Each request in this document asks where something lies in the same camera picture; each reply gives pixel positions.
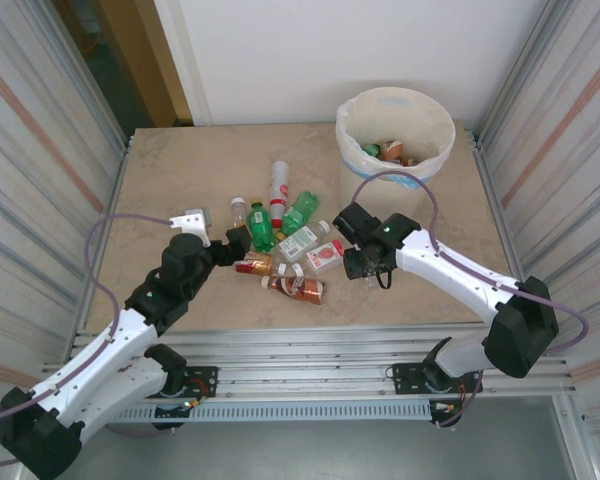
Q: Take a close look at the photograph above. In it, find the small clear bottle white cap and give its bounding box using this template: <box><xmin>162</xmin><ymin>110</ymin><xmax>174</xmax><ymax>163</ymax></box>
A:
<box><xmin>229</xmin><ymin>198</ymin><xmax>250</xmax><ymax>230</ymax></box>

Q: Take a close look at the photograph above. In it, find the wooden door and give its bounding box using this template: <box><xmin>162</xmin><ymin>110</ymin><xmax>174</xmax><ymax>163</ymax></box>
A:
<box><xmin>54</xmin><ymin>0</ymin><xmax>191</xmax><ymax>129</ymax></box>

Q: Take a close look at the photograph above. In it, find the crushed green bottle yellow cap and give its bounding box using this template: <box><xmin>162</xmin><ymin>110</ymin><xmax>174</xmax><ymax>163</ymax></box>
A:
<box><xmin>275</xmin><ymin>190</ymin><xmax>322</xmax><ymax>241</ymax></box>

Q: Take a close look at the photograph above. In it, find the round white waste bin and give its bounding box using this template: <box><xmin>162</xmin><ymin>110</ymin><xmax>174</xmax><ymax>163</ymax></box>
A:
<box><xmin>335</xmin><ymin>85</ymin><xmax>456</xmax><ymax>231</ymax></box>

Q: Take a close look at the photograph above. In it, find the aluminium rail base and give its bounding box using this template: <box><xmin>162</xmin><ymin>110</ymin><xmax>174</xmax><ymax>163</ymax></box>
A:
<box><xmin>42</xmin><ymin>322</ymin><xmax>579</xmax><ymax>401</ymax></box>

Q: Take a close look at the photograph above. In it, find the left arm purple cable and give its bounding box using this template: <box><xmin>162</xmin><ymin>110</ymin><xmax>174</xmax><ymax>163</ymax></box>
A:
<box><xmin>0</xmin><ymin>212</ymin><xmax>179</xmax><ymax>469</ymax></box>

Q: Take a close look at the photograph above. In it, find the white door frame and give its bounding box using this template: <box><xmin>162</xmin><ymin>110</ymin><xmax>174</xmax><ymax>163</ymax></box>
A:
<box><xmin>152</xmin><ymin>0</ymin><xmax>214</xmax><ymax>126</ymax></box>

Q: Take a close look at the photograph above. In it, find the yellow connector with wires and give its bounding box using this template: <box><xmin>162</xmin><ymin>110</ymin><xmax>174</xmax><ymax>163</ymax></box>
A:
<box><xmin>152</xmin><ymin>397</ymin><xmax>204</xmax><ymax>431</ymax></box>
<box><xmin>428</xmin><ymin>398</ymin><xmax>464</xmax><ymax>430</ymax></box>

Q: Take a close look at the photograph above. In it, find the red gold label bottle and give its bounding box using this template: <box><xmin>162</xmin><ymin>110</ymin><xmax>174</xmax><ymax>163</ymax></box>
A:
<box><xmin>233</xmin><ymin>251</ymin><xmax>289</xmax><ymax>277</ymax></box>

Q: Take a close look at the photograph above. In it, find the white slotted cable duct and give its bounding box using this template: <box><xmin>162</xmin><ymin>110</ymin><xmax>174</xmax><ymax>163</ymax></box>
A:
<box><xmin>99</xmin><ymin>399</ymin><xmax>434</xmax><ymax>424</ymax></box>

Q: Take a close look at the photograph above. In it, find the clear bottle red white label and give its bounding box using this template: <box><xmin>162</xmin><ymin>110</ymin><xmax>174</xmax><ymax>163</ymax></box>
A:
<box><xmin>290</xmin><ymin>239</ymin><xmax>346</xmax><ymax>279</ymax></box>

